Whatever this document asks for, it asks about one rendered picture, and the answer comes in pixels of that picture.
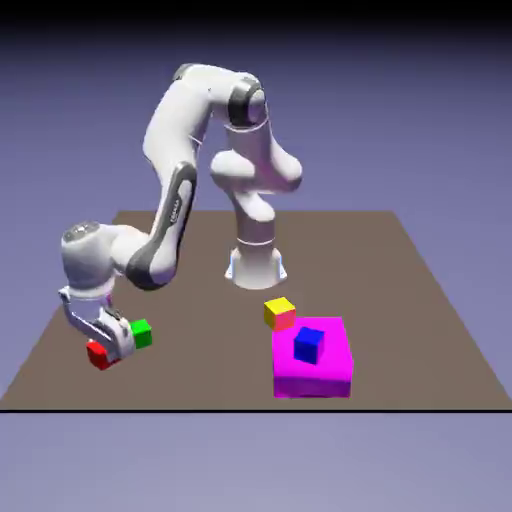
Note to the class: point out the small yellow cube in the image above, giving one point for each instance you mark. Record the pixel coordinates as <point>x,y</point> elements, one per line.
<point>279,308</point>

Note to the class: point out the large magenta box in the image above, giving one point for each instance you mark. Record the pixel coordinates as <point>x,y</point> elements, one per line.
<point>332,360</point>

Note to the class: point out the small red cube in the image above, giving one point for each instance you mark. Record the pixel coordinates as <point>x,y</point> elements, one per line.
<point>96,354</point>

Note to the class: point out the small green cube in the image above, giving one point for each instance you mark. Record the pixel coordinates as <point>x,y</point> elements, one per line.
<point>142,334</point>

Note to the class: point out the small blue cube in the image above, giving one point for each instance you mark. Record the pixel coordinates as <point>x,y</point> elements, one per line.
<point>308,344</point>

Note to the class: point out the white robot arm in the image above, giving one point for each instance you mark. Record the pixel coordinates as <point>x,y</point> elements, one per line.
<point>176,132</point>

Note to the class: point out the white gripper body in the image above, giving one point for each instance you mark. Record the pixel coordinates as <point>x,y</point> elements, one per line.
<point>120,338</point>

